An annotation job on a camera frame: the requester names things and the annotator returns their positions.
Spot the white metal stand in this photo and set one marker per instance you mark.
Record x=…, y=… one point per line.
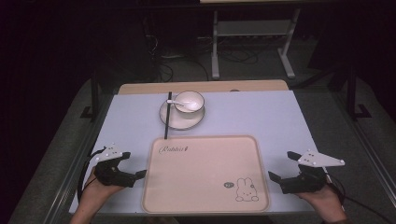
x=214, y=49

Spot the light blue table mat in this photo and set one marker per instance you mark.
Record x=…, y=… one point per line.
x=249, y=118

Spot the metal frame rail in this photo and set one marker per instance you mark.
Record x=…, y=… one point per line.
x=74, y=174
x=364, y=140

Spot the person's right hand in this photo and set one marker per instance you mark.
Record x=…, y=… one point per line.
x=325, y=200

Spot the black metal stand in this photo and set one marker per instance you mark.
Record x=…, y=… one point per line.
x=94, y=93
x=352, y=93

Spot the white bowl with dark rim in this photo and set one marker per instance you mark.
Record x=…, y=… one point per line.
x=194, y=107

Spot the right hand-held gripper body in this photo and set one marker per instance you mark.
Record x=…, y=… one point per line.
x=306, y=183

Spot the beige tray with rabbit print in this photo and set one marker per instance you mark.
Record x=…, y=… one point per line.
x=202, y=177

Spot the white ceramic spoon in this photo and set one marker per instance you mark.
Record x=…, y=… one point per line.
x=174, y=102

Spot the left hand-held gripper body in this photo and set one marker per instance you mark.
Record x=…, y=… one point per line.
x=109, y=175

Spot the black chopsticks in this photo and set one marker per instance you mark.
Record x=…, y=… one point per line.
x=168, y=118

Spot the person's left hand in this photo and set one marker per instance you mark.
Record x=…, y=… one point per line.
x=93, y=189

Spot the white plate with dark rim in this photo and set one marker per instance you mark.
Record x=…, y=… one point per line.
x=182, y=123

